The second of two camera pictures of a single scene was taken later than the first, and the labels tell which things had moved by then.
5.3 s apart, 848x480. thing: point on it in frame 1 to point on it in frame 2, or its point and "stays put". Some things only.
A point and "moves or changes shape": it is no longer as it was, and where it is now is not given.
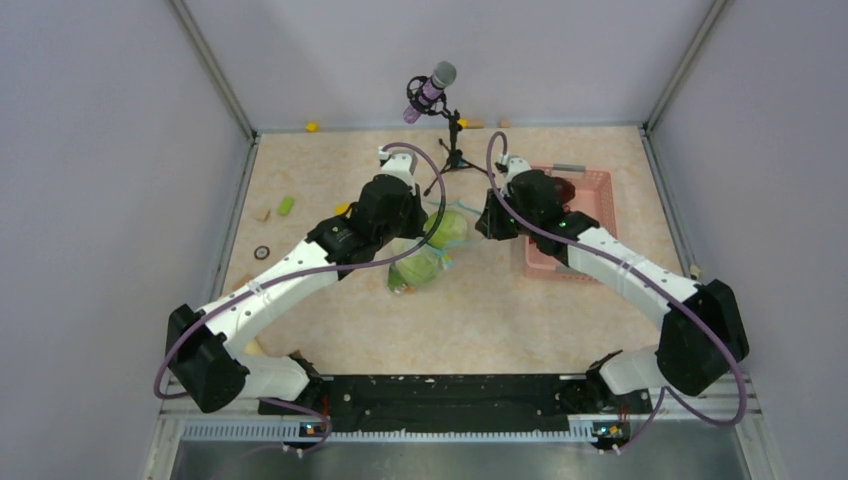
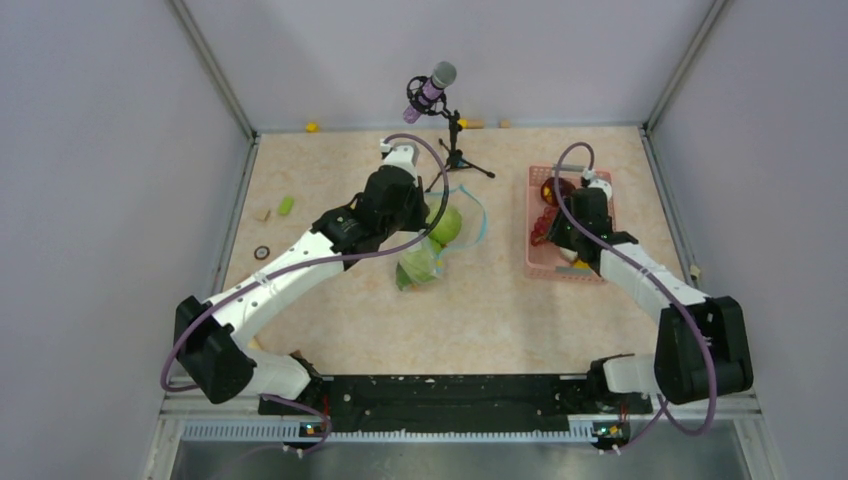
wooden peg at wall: [471, 123] stays put
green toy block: [286, 205] stays put
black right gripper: [490, 224] to [556, 233]
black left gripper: [419, 215] stays put
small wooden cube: [261, 214] stays put
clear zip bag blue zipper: [419, 268] moves or changes shape
